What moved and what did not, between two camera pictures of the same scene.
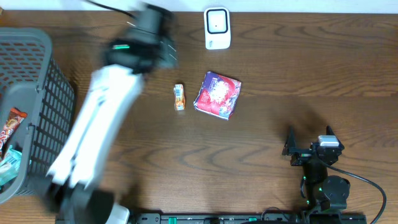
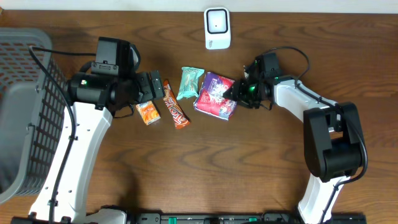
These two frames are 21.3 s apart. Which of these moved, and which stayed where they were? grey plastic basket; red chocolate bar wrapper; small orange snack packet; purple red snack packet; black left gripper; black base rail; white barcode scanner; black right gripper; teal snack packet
Moved: red chocolate bar wrapper; small orange snack packet; black right gripper; black left gripper; teal snack packet
Stayed: black base rail; purple red snack packet; grey plastic basket; white barcode scanner
